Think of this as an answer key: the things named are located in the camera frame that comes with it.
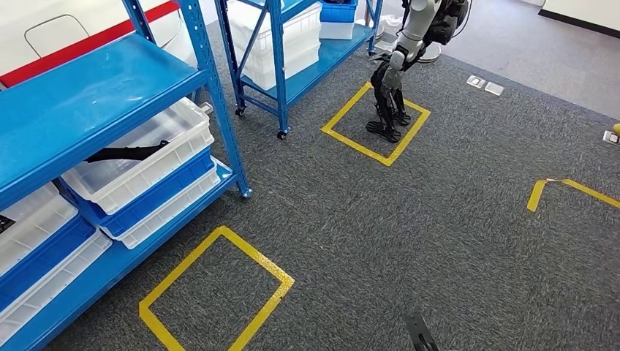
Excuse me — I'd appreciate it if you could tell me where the silver and black humanoid robot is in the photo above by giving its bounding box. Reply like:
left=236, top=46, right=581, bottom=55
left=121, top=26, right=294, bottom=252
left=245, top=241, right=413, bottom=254
left=366, top=0, right=472, bottom=144

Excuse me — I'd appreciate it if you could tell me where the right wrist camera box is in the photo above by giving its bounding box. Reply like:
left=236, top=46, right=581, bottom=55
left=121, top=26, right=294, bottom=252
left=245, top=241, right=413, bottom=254
left=404, top=312, right=440, bottom=351

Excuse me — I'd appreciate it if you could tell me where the blue metal shelf rack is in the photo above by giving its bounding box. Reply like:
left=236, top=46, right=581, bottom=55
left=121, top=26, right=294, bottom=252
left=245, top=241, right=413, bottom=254
left=213, top=0, right=385, bottom=141
left=0, top=0, right=253, bottom=351

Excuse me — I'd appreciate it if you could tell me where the blue plastic bin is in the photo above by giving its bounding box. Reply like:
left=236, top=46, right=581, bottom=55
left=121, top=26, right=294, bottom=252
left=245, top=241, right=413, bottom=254
left=57, top=145, right=217, bottom=238
left=320, top=0, right=360, bottom=23
left=0, top=215, right=98, bottom=314

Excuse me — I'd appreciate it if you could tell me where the yellow floor tape square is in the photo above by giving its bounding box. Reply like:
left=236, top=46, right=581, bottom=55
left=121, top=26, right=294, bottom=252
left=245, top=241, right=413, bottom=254
left=139, top=224, right=296, bottom=351
left=320, top=81, right=432, bottom=168

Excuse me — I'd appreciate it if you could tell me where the white round stand base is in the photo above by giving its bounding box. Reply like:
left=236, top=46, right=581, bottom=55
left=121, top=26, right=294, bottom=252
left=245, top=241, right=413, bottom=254
left=417, top=42, right=442, bottom=64

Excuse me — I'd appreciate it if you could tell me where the white car with red stripe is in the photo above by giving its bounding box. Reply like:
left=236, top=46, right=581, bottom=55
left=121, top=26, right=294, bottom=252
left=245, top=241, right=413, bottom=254
left=0, top=0, right=200, bottom=91

